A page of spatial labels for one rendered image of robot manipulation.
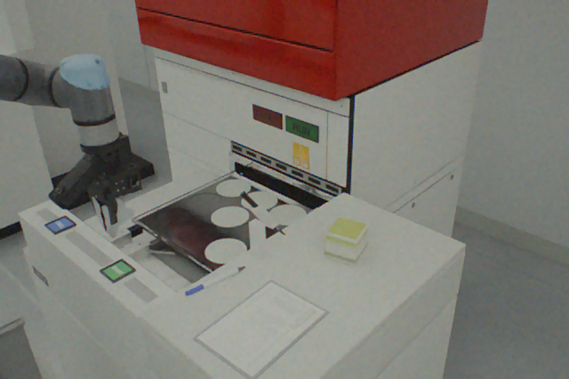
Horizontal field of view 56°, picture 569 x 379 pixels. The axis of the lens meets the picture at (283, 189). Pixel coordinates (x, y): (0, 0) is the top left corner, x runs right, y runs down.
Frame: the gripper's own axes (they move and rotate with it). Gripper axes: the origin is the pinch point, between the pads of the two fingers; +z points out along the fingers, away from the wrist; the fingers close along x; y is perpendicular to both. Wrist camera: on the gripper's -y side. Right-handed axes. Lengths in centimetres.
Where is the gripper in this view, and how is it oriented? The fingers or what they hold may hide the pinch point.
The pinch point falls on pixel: (108, 233)
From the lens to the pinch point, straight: 114.2
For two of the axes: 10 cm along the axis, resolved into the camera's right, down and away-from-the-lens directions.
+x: -7.1, -3.4, 6.2
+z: 0.2, 8.7, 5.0
